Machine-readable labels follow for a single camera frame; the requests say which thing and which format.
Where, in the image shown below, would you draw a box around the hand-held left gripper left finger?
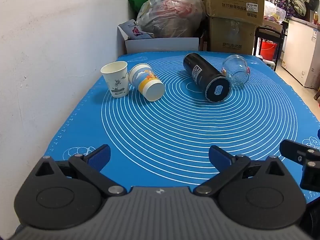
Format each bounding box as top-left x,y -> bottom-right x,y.
29,144 -> 127,197

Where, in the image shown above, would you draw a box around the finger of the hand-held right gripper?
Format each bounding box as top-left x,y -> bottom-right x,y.
279,139 -> 320,190

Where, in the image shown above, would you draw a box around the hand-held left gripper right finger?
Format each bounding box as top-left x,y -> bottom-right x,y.
194,145 -> 293,197

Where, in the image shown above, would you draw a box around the white ink-print paper cup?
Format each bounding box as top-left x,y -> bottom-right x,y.
101,61 -> 130,98

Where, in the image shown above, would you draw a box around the black insulated cup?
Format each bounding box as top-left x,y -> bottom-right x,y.
183,53 -> 231,103

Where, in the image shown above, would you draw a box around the blue cartoon paper cup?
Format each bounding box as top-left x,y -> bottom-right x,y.
128,63 -> 165,102

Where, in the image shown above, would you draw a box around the blue silicone baking mat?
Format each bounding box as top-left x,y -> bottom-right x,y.
42,51 -> 320,205

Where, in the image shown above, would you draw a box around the clear glass jar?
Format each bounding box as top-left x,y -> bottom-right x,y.
221,54 -> 251,87

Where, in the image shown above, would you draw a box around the white chest freezer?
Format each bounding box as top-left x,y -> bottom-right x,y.
281,16 -> 320,89

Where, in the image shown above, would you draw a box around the red plastic bucket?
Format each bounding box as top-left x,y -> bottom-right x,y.
260,41 -> 278,60

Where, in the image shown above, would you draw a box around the low white cardboard box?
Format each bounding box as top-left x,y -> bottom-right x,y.
117,25 -> 200,54

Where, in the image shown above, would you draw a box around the blue and white paper bag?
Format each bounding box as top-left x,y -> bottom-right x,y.
118,19 -> 154,40

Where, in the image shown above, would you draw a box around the crumpled clear plastic bag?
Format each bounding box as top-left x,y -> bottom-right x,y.
264,0 -> 287,24

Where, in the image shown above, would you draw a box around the pale green cloth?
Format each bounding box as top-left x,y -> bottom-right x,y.
292,0 -> 307,17

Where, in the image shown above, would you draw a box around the purple floral cloth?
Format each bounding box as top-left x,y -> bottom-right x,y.
266,0 -> 298,18

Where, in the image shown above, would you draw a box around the clear plastic bag, red contents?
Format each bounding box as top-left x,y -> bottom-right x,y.
136,0 -> 207,38

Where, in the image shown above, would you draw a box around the large brown cardboard box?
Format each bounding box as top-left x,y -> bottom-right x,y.
203,0 -> 265,26

